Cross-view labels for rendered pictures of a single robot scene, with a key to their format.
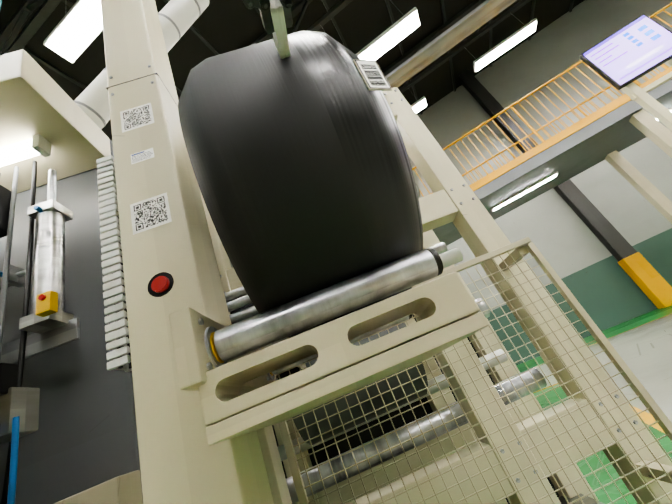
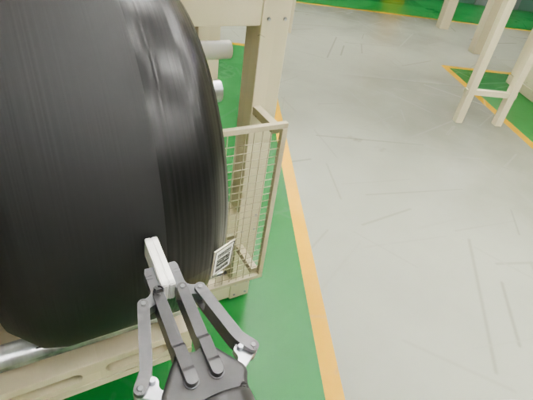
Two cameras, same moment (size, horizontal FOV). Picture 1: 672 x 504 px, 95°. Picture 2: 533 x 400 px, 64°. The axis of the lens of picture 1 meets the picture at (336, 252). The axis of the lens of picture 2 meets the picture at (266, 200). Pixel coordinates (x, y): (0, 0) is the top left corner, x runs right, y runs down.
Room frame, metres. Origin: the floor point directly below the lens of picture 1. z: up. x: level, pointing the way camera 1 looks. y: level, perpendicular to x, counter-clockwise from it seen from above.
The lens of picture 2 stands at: (-0.10, 0.01, 1.60)
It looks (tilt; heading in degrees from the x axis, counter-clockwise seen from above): 37 degrees down; 333
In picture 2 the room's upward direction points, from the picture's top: 9 degrees clockwise
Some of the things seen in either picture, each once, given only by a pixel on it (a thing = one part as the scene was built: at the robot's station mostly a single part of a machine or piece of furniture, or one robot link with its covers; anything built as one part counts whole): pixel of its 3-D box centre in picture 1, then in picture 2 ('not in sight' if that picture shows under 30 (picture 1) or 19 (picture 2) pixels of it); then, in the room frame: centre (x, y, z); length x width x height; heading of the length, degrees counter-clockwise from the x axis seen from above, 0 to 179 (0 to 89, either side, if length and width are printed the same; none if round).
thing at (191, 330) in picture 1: (241, 361); not in sight; (0.55, 0.24, 0.90); 0.40 x 0.03 x 0.10; 6
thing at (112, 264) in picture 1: (120, 248); not in sight; (0.49, 0.39, 1.19); 0.05 x 0.04 x 0.48; 6
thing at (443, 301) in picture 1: (342, 347); (95, 351); (0.43, 0.04, 0.83); 0.36 x 0.09 x 0.06; 96
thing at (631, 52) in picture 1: (631, 51); not in sight; (2.45, -3.40, 2.60); 0.60 x 0.05 x 0.55; 73
